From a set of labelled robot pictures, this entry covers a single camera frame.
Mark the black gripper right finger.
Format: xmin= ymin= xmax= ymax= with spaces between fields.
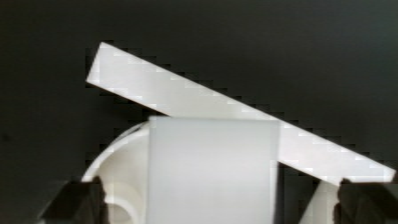
xmin=335 ymin=179 xmax=398 ymax=224

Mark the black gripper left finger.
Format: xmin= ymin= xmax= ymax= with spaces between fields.
xmin=40 ymin=178 xmax=109 ymax=224

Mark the white right fence bar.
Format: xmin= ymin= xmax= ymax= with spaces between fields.
xmin=88 ymin=43 xmax=397 ymax=185

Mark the white stool leg block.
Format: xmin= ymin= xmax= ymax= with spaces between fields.
xmin=148 ymin=117 xmax=280 ymax=224

